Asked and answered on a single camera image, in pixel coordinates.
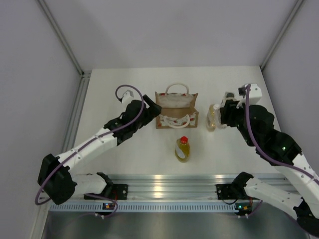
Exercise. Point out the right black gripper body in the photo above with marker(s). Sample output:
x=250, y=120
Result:
x=234, y=116

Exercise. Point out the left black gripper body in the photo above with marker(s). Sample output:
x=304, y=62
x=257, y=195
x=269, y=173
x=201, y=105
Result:
x=147, y=116

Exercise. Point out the white-capped yellow bottle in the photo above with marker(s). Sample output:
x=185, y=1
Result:
x=210, y=119
x=217, y=117

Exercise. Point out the burlap watermelon print canvas bag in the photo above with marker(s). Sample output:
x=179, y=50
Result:
x=177, y=109

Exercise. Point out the red-capped yellow bottle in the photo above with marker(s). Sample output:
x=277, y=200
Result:
x=182, y=149

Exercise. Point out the grey-capped clear bottle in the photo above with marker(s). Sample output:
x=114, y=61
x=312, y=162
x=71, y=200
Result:
x=228, y=96

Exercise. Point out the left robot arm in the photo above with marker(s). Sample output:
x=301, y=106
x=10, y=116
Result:
x=56, y=178

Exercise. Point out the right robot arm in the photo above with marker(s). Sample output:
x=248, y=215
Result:
x=256, y=125

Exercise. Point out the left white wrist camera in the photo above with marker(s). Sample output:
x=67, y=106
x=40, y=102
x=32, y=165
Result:
x=127, y=97

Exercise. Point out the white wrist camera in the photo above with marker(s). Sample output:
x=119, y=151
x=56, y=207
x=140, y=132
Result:
x=127, y=97
x=255, y=95

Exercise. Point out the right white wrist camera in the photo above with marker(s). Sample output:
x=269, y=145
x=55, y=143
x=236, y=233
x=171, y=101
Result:
x=255, y=95

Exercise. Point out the left aluminium frame post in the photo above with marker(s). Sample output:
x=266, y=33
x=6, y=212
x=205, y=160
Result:
x=60, y=35

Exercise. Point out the aluminium frame post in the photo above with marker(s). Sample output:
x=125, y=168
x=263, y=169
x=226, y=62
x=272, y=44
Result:
x=60, y=35
x=281, y=34

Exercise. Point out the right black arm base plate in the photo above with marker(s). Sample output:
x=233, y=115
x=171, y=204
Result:
x=226, y=192

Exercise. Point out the aluminium mounting rail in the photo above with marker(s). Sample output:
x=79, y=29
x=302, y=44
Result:
x=146, y=187

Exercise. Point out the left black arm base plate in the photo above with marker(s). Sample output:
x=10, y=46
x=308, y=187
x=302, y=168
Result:
x=114, y=192

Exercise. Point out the white slotted cable duct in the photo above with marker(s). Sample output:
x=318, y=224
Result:
x=103, y=207

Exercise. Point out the right aluminium frame post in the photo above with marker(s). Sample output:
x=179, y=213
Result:
x=281, y=34

